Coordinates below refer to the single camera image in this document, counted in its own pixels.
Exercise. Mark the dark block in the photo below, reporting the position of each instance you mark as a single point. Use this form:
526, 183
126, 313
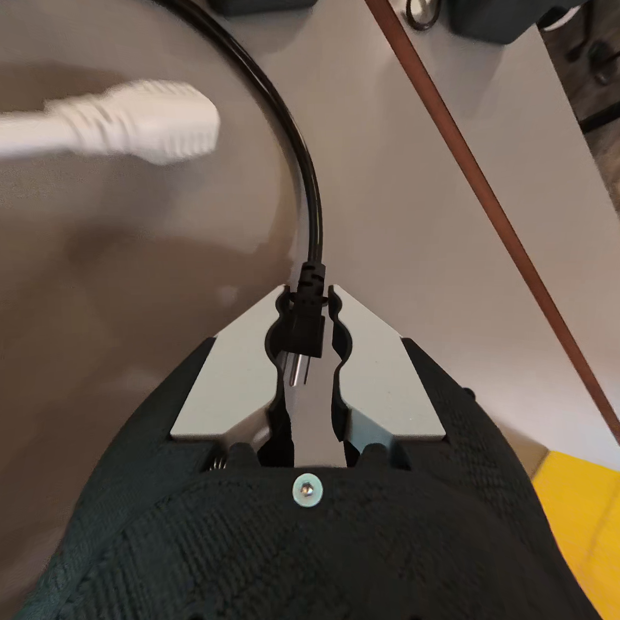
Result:
499, 19

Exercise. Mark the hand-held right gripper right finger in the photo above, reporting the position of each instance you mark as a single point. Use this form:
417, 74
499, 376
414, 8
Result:
382, 382

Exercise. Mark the yellow bin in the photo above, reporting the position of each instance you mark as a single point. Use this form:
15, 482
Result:
581, 528

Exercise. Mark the dark flat object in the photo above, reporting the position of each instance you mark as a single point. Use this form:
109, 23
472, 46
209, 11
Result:
261, 4

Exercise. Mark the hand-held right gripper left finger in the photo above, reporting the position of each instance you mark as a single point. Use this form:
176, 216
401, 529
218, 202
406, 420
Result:
227, 387

